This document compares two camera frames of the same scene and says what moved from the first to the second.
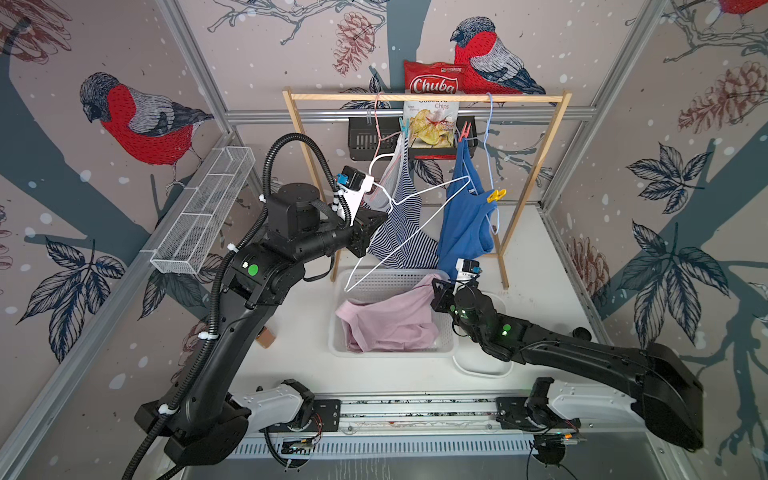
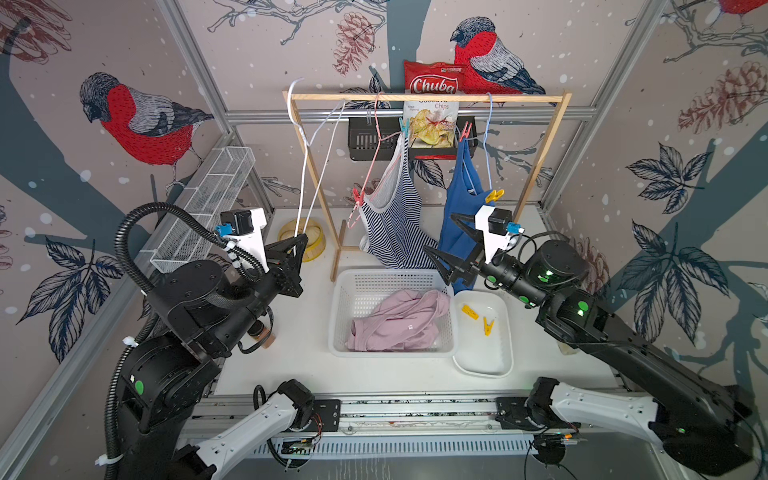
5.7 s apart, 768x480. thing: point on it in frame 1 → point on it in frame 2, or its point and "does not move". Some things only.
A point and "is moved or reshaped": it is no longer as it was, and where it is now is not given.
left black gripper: x=365 y=223 → x=287 y=267
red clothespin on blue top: x=465 y=133 does not move
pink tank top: x=403 y=321 is moved or reshaped
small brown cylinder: x=265 y=337 does not move
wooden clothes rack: x=292 y=96 does not move
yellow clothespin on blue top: x=496 y=195 does not move
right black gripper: x=441 y=299 → x=463 y=270
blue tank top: x=469 y=213 does not move
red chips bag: x=432 y=124 does not move
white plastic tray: x=471 y=358 does not move
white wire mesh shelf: x=183 y=246 does not move
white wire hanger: x=464 y=179 → x=307 y=145
